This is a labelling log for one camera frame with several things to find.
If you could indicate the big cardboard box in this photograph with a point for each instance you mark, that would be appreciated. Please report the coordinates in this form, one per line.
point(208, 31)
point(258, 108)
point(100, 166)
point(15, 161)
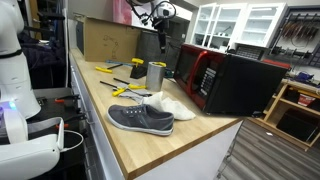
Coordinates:
point(106, 40)

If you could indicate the black pegboard tool wall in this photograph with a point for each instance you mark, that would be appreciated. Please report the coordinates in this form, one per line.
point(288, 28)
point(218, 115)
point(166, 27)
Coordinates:
point(300, 33)

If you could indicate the white cloth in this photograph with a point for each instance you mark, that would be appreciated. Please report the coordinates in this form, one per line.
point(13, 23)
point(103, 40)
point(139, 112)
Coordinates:
point(173, 106)

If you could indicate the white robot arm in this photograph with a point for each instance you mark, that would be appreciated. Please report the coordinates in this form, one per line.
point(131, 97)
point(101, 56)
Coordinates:
point(15, 76)

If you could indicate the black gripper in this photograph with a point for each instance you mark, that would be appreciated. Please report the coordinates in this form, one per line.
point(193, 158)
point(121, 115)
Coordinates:
point(161, 26)

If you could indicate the black parts bin rack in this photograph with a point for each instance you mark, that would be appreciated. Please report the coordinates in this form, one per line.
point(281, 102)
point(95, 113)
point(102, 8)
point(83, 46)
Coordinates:
point(250, 52)

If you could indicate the blue strip tool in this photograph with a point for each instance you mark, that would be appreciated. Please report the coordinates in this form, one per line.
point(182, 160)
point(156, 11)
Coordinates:
point(118, 62)

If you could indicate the red and black microwave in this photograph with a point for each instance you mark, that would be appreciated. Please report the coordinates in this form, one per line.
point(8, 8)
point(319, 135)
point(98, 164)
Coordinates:
point(243, 86)

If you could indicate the grey metal tin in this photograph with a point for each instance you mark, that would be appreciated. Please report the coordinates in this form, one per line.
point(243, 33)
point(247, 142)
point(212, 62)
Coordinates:
point(155, 78)

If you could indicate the black storage box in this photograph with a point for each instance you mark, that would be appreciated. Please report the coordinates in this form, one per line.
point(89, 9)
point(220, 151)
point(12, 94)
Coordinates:
point(296, 125)

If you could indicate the dark grey panel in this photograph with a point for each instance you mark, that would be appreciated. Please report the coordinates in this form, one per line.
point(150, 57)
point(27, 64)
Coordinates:
point(150, 46)

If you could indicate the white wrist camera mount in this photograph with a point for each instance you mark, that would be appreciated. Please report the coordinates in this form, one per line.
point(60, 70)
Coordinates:
point(163, 11)

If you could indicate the black wedge tool holder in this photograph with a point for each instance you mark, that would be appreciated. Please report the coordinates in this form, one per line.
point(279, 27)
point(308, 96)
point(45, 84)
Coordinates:
point(137, 72)

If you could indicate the pink sheet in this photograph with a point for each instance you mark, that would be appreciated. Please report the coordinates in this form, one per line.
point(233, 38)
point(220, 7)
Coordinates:
point(120, 13)

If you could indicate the white workbench drawer cabinet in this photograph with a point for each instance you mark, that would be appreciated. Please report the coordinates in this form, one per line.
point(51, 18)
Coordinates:
point(196, 163)

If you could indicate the wooden shelf unit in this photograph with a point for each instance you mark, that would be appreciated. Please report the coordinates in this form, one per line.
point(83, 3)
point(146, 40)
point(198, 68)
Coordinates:
point(276, 103)

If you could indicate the white robot body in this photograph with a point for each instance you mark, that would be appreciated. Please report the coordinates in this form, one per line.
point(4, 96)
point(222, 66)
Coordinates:
point(30, 156)

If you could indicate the white glass-door cabinet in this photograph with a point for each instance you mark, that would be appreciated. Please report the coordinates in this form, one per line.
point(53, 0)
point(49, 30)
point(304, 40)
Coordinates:
point(256, 25)

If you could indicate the red box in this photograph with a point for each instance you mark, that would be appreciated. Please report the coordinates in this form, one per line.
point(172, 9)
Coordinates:
point(306, 100)

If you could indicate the grey canvas shoe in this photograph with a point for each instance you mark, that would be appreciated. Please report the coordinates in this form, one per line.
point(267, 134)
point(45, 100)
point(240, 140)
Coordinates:
point(143, 118)

